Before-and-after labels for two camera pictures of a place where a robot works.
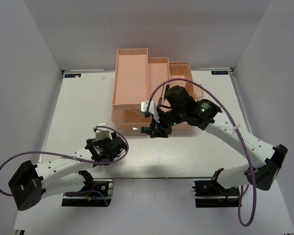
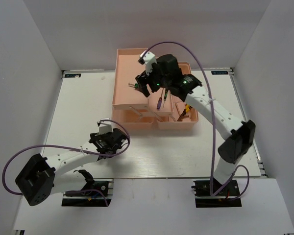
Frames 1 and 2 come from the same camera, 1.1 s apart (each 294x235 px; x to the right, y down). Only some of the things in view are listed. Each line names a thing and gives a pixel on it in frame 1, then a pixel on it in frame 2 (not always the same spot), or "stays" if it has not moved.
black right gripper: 160,130 to 144,80
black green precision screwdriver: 167,88 stays
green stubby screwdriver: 144,130 to 136,85
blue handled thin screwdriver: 159,102 stays
